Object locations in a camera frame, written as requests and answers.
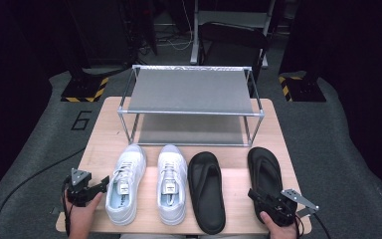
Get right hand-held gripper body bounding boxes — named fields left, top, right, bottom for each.
left=260, top=188, right=320, bottom=227

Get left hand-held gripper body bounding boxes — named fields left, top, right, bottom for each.
left=64, top=167, right=96, bottom=207

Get black flip-flop slipper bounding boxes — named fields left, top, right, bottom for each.
left=187, top=151, right=227, bottom=236
left=247, top=146, right=285, bottom=225

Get white lace-up sneaker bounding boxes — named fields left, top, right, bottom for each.
left=156, top=143, right=189, bottom=227
left=104, top=143, right=147, bottom=227

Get grey two-tier shoe rack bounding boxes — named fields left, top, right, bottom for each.
left=117, top=64, right=266, bottom=147

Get person's right hand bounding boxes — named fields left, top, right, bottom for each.
left=259, top=210, right=298, bottom=239

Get person's left hand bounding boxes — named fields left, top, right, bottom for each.
left=65, top=191, right=104, bottom=239

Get person's light trousers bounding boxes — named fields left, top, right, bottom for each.
left=118, top=233, right=258, bottom=239

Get black stand base striped edge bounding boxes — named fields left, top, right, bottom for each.
left=60, top=66, right=109, bottom=104
left=278, top=71, right=327, bottom=103

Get dark curtain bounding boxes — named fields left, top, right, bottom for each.
left=280, top=0, right=382, bottom=200
left=0, top=0, right=53, bottom=208

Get dark equipment cabinet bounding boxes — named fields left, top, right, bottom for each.
left=89, top=0, right=157, bottom=66

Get black folding chair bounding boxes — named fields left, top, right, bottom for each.
left=197, top=21, right=271, bottom=73

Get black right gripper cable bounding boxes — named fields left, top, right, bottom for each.
left=292, top=213, right=306, bottom=239

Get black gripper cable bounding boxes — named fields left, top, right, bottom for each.
left=61, top=177, right=73, bottom=237
left=292, top=213, right=306, bottom=239

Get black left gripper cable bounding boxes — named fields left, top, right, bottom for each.
left=61, top=177, right=73, bottom=237

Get small grey metal bracket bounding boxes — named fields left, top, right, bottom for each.
left=296, top=208, right=316, bottom=219

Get black bracket cable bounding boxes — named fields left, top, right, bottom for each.
left=312, top=213, right=332, bottom=239

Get long black floor cable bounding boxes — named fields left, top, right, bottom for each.
left=0, top=147, right=87, bottom=239

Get white cable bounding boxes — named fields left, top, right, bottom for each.
left=158, top=0, right=194, bottom=52

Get white metal desk frame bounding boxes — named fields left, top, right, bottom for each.
left=189, top=0, right=277, bottom=69

